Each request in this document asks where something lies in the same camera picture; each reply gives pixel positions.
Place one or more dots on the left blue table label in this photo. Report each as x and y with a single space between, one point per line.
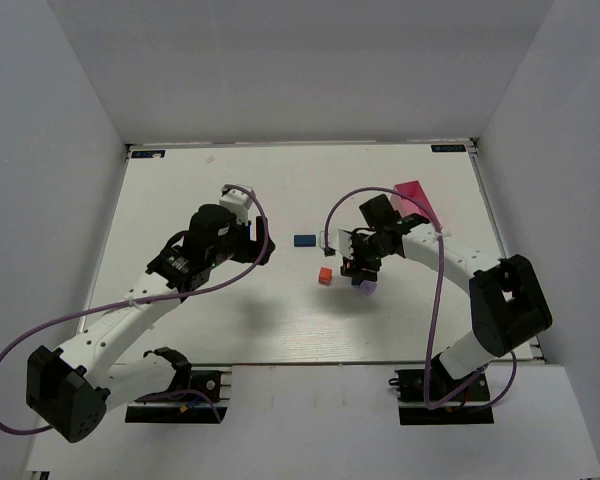
148 154

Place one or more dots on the lilac wood block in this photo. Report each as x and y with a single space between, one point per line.
368 287

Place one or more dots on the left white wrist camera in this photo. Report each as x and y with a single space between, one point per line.
237 201

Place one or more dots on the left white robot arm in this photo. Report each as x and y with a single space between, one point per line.
70 387

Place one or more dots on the red wood block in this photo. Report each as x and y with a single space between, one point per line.
325 276

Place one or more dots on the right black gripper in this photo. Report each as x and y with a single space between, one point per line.
358 264

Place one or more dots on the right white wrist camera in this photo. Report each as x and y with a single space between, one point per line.
335 242

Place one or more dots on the dark blue wood block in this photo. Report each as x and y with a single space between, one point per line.
304 241

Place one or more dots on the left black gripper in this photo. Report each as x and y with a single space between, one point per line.
255 240

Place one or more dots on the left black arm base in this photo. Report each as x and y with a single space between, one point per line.
200 399

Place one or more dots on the pink plastic box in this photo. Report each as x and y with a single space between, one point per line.
410 198

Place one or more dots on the right blue table label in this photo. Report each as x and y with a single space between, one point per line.
448 148

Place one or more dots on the blue table label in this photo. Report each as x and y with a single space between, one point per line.
148 154
448 148

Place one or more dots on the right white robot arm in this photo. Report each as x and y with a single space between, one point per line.
507 303

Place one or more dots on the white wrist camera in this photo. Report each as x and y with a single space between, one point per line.
237 201
335 242

